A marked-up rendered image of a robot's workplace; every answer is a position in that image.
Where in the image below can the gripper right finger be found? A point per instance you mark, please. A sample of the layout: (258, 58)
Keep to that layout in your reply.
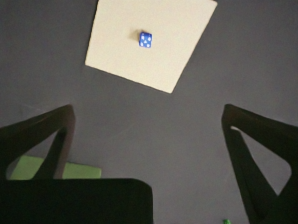
(258, 196)

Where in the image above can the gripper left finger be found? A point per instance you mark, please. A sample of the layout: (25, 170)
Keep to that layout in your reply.
(18, 138)

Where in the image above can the tan flat mat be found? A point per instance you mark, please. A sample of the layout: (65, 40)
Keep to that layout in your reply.
(175, 25)

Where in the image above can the blue die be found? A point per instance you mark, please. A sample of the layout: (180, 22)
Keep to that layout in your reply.
(145, 40)

